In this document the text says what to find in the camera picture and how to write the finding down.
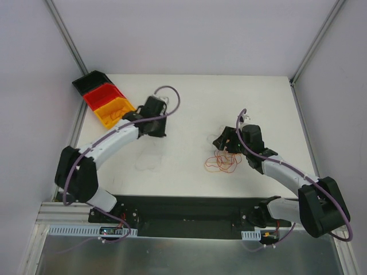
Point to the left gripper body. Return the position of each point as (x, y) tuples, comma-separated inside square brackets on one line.
[(157, 129)]

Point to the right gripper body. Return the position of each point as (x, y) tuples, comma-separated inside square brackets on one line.
[(227, 140)]

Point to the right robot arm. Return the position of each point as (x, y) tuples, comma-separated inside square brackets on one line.
[(319, 207)]

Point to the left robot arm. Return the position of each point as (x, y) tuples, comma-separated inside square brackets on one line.
[(77, 168)]

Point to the yellow bin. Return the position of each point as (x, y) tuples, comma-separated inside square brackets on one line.
[(112, 112)]

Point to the red bin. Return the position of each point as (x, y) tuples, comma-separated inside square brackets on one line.
[(102, 95)]

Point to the black bin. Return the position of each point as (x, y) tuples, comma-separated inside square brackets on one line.
[(90, 82)]

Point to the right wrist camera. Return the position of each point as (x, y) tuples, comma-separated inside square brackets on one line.
[(245, 120)]

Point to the right cable duct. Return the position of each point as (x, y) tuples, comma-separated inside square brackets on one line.
[(259, 235)]

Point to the cable duct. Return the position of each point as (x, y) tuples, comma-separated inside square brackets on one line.
[(259, 235), (91, 231)]

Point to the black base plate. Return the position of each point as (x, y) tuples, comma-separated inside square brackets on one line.
[(188, 217)]

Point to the left cable duct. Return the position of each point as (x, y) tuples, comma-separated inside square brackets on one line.
[(91, 231)]

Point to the left aluminium frame post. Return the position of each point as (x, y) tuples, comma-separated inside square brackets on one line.
[(55, 14)]

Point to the aluminium frame post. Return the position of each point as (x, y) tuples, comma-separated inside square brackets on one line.
[(55, 14), (330, 18)]

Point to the right aluminium frame post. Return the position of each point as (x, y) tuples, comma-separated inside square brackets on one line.
[(330, 18)]

